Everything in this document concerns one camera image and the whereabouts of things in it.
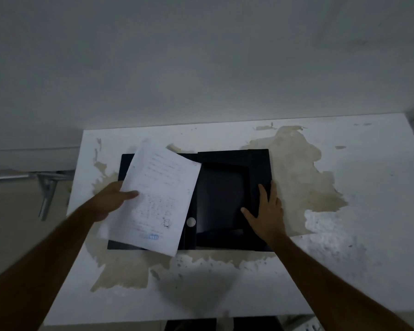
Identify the person's right hand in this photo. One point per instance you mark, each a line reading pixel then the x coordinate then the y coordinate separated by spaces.
pixel 269 220

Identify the person's left hand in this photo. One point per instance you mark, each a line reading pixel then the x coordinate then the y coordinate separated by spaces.
pixel 107 203

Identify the person's left thumb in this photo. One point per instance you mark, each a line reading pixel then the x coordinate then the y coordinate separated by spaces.
pixel 129 195

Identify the person's right thumb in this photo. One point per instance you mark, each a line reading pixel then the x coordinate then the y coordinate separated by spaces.
pixel 250 217

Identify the white printed paper sheets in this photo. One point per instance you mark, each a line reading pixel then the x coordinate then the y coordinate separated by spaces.
pixel 158 199

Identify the black folder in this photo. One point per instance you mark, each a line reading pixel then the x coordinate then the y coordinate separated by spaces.
pixel 224 196

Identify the person's left forearm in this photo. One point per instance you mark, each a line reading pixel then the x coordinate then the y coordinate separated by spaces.
pixel 38 272

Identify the person's right forearm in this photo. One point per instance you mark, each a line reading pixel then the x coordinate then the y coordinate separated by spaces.
pixel 331 289

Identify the silver snap button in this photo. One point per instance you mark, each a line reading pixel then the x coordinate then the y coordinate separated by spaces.
pixel 191 222

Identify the grey metal shelf bracket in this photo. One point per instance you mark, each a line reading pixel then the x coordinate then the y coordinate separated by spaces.
pixel 46 189

